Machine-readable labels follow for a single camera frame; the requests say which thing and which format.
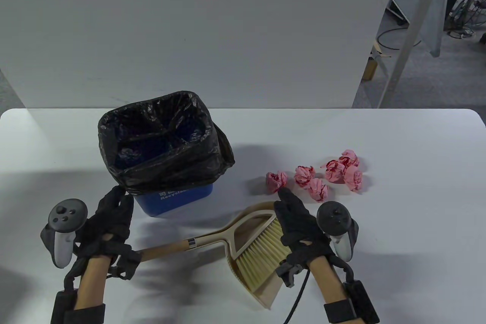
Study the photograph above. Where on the black hand controller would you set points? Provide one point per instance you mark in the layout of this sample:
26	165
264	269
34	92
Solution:
334	217
66	215

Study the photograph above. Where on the black plastic bin bag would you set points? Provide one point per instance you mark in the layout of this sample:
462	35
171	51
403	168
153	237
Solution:
171	172

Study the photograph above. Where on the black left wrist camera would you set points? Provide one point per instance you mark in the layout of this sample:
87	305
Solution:
127	263

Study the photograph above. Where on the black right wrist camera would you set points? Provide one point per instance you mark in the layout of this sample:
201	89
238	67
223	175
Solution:
288	272

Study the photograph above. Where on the wooden block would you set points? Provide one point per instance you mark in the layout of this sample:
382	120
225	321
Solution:
370	69

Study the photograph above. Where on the grey slanted metal post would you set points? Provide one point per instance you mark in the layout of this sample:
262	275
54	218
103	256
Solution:
414	31

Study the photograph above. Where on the person's right forearm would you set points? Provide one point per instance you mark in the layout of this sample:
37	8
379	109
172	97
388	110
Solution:
326	282

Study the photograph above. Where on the person's left forearm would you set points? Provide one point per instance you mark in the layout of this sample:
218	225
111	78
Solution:
93	282

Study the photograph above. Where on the person's left hand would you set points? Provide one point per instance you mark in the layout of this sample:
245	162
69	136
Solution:
102	233

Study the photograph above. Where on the pile of pink paper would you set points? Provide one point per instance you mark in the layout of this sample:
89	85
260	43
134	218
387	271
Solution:
304	176

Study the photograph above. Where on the beige plastic dustpan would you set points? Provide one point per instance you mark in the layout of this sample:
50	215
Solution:
267	297

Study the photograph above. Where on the blue plastic recycling bin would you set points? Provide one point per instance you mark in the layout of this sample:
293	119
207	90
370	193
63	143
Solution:
178	204

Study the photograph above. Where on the white table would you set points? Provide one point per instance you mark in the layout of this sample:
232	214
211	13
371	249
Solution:
417	225

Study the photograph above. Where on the white backdrop board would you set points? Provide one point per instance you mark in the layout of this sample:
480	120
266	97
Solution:
190	27

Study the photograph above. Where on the person's right hand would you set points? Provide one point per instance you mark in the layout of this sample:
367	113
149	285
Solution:
300	233

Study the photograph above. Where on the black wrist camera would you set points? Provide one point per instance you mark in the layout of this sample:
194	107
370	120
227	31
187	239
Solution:
288	272
127	263

